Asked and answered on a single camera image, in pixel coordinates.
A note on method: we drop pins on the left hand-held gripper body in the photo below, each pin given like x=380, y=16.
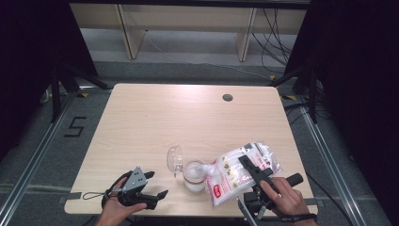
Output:
x=135, y=181

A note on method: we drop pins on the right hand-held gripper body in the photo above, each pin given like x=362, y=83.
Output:
x=254, y=201

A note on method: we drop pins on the white bag with red label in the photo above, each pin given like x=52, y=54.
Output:
x=232, y=179

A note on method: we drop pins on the clear jar lid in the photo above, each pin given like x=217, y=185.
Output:
x=174, y=158

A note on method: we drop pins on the clear glass jar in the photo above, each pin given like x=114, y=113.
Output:
x=194, y=179

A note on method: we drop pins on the person's left hand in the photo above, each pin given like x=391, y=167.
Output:
x=114, y=208

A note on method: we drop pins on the person's right hand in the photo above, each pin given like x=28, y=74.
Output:
x=288, y=199

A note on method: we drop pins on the grey tape strip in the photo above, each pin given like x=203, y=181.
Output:
x=315, y=201
x=72, y=196

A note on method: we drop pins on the grey table grommet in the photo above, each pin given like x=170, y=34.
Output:
x=227, y=97

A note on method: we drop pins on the yellow black tape piece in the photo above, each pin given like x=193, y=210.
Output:
x=289, y=97
x=272, y=77
x=83, y=94

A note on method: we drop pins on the black metal stand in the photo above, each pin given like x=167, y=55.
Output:
x=55, y=94
x=312, y=94

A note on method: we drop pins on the black curtain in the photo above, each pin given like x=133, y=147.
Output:
x=360, y=78
x=28, y=62

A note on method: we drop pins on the beige wooden shelf unit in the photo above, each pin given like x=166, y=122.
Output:
x=188, y=19

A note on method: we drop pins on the aluminium floor rail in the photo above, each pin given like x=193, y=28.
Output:
x=34, y=163
x=326, y=163

